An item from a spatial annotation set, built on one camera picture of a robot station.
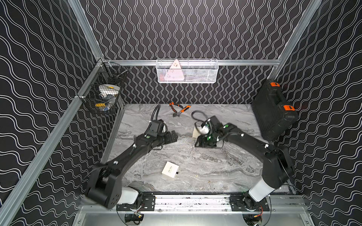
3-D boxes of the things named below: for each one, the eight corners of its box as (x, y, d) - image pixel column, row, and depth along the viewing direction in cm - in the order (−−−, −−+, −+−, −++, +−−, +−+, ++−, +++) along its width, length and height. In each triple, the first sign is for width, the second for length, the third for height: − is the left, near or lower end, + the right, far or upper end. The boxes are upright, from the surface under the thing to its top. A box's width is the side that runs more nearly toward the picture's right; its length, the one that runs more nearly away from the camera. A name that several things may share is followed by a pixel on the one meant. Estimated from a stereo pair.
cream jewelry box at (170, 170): (161, 174, 86) (161, 172, 84) (167, 163, 91) (166, 161, 88) (175, 180, 84) (175, 178, 81) (180, 168, 89) (180, 166, 86)
